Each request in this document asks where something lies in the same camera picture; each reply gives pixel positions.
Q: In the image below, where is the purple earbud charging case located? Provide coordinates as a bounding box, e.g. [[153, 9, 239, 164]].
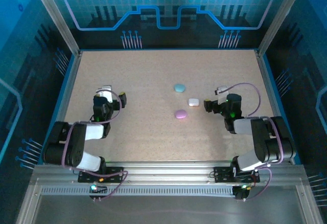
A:
[[174, 109, 188, 120]]

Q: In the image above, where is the left black controller box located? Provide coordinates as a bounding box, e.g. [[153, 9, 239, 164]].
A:
[[88, 183, 108, 202]]

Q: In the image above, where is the black controller box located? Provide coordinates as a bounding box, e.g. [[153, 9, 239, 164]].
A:
[[88, 183, 108, 202], [233, 184, 250, 201]]

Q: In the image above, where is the right black controller box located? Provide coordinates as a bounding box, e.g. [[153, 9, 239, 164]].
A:
[[233, 184, 250, 201]]

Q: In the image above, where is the grey metal front shelf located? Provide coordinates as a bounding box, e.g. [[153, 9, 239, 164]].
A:
[[15, 183, 324, 224]]

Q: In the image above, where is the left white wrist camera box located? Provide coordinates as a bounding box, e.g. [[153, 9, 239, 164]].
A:
[[96, 85, 113, 104]]

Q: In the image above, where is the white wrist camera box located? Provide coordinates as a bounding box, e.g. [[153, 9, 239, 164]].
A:
[[96, 85, 113, 104], [215, 85, 230, 104]]

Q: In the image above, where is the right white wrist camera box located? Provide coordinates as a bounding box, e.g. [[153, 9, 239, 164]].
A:
[[215, 85, 230, 104]]

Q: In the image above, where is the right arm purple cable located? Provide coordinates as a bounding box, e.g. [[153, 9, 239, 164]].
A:
[[224, 82, 284, 201]]

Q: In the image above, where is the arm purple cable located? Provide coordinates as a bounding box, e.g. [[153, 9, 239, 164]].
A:
[[62, 89, 128, 202], [224, 82, 284, 201]]

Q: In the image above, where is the left aluminium table side rail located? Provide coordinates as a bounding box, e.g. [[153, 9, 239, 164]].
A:
[[44, 51, 83, 165]]

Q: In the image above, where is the aluminium table side rail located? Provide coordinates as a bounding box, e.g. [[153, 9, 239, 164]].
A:
[[254, 49, 297, 165], [44, 51, 83, 165]]

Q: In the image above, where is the right aluminium table side rail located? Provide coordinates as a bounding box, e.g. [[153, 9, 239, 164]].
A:
[[254, 49, 297, 165]]

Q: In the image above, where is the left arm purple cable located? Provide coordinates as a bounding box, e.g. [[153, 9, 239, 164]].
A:
[[62, 89, 128, 202]]

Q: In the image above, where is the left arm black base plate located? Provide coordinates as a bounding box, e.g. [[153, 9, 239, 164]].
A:
[[78, 167, 125, 184]]

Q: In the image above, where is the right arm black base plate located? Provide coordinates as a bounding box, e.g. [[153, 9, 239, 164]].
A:
[[214, 166, 261, 184]]

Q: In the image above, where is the orange red base wire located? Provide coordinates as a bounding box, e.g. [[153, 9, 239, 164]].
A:
[[98, 174, 115, 183]]

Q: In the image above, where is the aluminium front rail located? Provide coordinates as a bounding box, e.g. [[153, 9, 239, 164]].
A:
[[33, 160, 307, 186]]

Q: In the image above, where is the slotted grey cable duct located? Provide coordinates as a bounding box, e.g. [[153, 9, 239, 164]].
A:
[[40, 187, 237, 197]]

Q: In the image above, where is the right aluminium frame post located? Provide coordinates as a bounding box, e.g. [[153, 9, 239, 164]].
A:
[[257, 0, 309, 56]]

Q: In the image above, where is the aluminium frame post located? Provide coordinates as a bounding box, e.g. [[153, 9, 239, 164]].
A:
[[28, 0, 82, 56], [257, 0, 309, 56]]

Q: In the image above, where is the left aluminium frame post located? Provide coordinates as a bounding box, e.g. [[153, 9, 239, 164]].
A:
[[28, 0, 82, 56]]

